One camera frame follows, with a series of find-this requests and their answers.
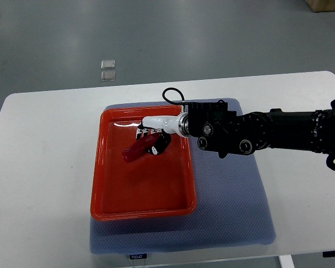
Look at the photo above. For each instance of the lower metal floor plate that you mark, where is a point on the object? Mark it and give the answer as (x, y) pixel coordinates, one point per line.
(108, 75)

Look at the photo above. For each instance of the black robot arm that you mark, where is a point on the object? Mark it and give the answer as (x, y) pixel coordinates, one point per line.
(223, 131)

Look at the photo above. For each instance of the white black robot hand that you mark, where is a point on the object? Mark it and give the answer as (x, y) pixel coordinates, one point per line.
(168, 124)

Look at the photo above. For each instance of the upper metal floor plate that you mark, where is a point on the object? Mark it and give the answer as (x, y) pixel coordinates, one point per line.
(107, 64)

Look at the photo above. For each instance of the red pepper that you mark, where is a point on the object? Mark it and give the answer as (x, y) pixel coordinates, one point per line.
(139, 148)

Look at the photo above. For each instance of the black label tag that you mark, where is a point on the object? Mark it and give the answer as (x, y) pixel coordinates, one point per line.
(139, 256)

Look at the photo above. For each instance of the cardboard box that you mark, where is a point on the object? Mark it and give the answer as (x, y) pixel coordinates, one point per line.
(321, 5)

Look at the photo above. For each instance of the white table leg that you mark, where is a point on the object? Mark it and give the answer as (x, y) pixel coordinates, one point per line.
(286, 261)

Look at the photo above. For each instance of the red plastic tray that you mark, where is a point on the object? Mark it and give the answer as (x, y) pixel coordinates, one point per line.
(151, 186)

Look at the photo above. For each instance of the metal floor plate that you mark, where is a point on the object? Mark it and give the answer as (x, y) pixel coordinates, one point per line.
(107, 64)
(108, 75)

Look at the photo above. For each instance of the blue-grey fabric mat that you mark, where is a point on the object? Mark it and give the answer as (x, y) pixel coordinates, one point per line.
(232, 210)

